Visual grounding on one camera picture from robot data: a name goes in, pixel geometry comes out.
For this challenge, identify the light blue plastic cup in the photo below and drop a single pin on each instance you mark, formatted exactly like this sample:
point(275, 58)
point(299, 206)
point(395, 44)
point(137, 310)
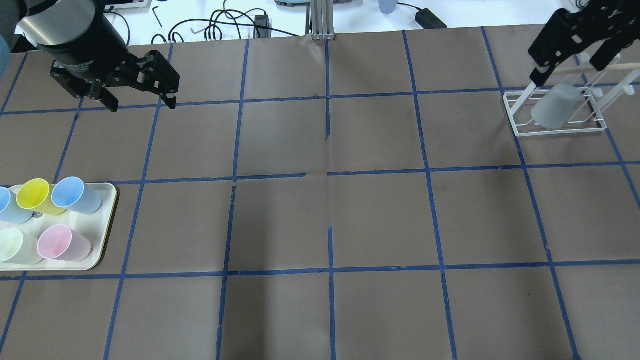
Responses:
point(73, 194)

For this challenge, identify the grey plastic cup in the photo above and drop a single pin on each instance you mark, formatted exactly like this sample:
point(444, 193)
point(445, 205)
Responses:
point(555, 108)

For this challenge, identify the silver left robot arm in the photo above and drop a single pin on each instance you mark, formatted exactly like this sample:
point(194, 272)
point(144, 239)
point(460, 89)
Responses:
point(46, 22)

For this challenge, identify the pale green plastic cup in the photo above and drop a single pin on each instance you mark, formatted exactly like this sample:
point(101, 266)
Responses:
point(18, 247)

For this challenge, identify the black power adapter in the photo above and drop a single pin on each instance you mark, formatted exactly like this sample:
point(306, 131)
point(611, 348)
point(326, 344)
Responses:
point(428, 20)

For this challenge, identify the cream plastic tray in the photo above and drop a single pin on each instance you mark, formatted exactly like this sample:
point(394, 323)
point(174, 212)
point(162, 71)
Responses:
point(94, 227)

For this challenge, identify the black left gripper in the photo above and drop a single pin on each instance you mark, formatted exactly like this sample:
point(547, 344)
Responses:
point(86, 56)

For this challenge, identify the white wire cup rack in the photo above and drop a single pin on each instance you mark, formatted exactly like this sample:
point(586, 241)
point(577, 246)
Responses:
point(599, 90)

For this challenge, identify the yellow plastic cup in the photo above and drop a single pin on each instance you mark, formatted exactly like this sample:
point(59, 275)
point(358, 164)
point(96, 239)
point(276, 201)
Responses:
point(36, 195)

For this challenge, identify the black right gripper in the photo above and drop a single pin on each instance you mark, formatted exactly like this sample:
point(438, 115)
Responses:
point(556, 41)

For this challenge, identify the aluminium frame post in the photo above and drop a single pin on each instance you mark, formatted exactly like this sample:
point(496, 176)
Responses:
point(322, 20)

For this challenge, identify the pink plastic cup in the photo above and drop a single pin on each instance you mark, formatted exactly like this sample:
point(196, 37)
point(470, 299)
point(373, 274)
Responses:
point(62, 243)

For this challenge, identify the blue cup on desk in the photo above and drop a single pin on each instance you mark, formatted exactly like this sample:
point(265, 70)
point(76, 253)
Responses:
point(387, 6)

